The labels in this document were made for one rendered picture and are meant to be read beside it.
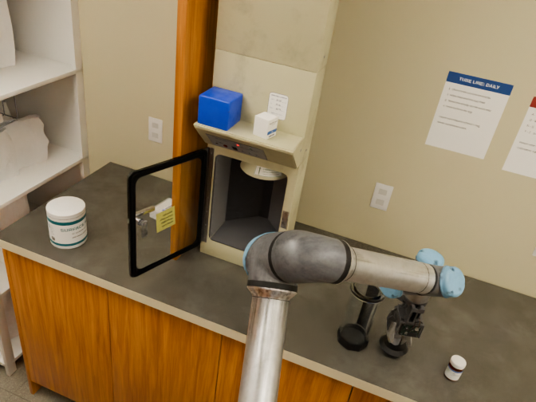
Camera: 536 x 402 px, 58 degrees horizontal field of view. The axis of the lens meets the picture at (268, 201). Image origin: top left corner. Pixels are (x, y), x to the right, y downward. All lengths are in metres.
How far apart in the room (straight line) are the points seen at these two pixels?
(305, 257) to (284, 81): 0.63
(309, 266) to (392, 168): 1.01
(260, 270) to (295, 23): 0.70
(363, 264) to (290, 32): 0.69
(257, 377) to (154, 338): 0.83
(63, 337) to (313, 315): 1.05
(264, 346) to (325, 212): 1.10
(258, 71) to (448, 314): 1.08
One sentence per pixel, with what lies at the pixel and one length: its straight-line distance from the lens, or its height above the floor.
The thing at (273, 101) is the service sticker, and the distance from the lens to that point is 1.49.
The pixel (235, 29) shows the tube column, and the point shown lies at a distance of 1.48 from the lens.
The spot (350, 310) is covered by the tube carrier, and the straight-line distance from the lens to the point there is 1.53.
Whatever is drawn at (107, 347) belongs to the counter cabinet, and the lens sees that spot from 2.06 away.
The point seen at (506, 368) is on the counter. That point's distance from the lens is 1.81.
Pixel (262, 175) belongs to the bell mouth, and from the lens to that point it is 1.61.
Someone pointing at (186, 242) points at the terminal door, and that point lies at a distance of 1.76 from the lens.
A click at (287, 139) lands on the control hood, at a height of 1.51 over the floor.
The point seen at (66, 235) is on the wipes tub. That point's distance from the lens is 1.87.
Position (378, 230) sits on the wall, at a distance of 2.08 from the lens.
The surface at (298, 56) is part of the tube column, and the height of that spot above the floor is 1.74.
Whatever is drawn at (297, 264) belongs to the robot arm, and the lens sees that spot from 1.00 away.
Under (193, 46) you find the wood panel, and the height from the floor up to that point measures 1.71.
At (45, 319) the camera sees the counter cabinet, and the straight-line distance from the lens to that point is 2.20.
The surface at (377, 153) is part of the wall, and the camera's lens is 1.93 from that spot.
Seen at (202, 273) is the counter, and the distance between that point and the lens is 1.78.
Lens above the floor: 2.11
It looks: 32 degrees down
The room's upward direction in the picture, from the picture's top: 9 degrees clockwise
